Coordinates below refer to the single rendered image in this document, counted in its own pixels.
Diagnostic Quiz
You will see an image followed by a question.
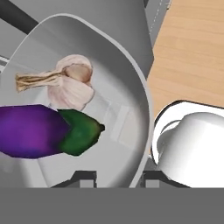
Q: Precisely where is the grey appliance panel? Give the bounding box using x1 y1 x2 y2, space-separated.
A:
0 0 173 81

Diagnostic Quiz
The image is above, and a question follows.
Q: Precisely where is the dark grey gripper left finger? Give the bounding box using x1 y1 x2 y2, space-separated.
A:
52 170 98 189

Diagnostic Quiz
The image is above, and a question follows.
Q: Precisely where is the white garlic bulb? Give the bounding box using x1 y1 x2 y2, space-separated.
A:
15 53 96 112

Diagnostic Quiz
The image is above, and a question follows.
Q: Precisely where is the white round object, black rim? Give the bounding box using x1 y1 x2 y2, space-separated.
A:
150 99 224 189

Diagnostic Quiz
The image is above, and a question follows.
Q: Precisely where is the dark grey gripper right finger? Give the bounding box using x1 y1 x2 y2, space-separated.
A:
139 170 191 189

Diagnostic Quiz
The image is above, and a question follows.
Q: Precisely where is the purple eggplant with green cap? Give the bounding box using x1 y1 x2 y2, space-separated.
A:
0 103 106 160

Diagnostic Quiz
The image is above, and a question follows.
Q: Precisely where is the black bar handle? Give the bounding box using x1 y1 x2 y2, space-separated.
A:
0 0 39 35

